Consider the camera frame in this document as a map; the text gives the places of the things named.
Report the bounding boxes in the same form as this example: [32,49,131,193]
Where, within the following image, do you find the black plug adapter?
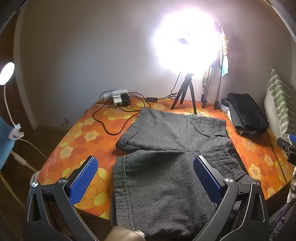
[121,93,132,107]

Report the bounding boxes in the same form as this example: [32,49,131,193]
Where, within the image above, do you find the blue chair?
[0,116,37,209]

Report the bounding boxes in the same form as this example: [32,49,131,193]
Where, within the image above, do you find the blue face mask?
[220,58,230,77]

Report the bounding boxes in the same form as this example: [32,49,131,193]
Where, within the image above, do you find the person's dark clothing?
[269,167,296,241]

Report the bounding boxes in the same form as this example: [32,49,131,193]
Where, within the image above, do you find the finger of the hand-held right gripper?
[277,134,296,151]

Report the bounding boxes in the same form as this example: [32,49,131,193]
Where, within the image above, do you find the floral hanging cloth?
[202,35,230,89]

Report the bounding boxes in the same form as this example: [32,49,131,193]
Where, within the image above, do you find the green white striped pillow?
[264,68,296,139]

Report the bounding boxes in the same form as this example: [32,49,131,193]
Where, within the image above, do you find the orange floral bedsheet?
[35,97,295,219]

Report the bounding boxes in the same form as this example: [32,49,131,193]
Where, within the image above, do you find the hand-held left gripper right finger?
[193,155,271,241]

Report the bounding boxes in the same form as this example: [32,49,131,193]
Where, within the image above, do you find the bright ring light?
[150,7,222,70]

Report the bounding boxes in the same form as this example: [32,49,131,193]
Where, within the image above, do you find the beige cloth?
[104,226,146,241]

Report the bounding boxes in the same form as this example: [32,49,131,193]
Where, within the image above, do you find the stack of dark clothes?
[219,93,270,139]

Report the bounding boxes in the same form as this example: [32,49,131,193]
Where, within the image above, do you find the thin black light cable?
[128,70,182,102]

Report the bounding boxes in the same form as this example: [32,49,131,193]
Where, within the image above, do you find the white clip lamp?
[0,62,25,141]

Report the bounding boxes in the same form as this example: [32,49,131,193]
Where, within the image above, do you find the white lamp cable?
[14,137,49,160]

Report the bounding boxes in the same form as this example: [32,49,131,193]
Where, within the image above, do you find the thick black power cable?
[93,102,139,135]

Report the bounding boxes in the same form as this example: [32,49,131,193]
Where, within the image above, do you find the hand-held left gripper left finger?
[24,156,109,241]

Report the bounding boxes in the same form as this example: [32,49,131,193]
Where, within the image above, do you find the silver tripod stand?
[201,22,228,110]

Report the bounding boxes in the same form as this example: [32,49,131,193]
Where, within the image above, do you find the small black tripod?
[171,72,197,115]

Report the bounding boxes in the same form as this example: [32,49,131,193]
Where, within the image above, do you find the white power strip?
[104,89,129,100]

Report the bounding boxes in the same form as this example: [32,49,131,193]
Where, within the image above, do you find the grey checked pants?
[110,107,255,240]

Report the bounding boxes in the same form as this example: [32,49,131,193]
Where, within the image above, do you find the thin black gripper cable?
[267,130,289,184]

